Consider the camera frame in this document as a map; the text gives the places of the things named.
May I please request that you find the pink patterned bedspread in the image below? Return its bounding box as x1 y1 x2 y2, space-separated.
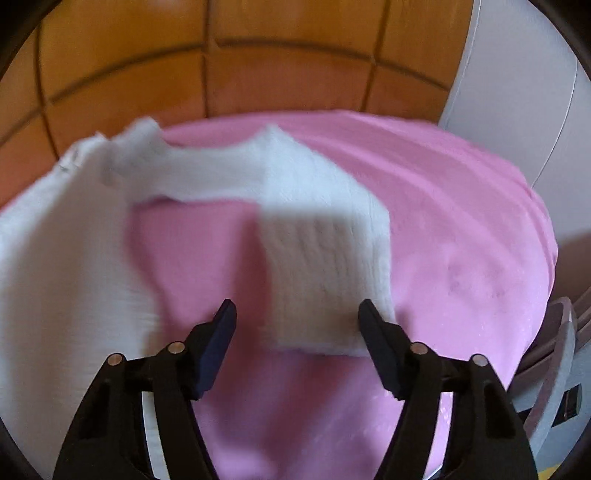
0 109 560 480

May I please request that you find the wooden panelled wardrobe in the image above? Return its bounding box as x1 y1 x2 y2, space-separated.
1 1 474 202

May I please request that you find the white knitted sweater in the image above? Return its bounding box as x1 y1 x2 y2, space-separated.
0 116 398 434

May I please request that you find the grey round chair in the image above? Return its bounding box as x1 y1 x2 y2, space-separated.
508 297 590 474

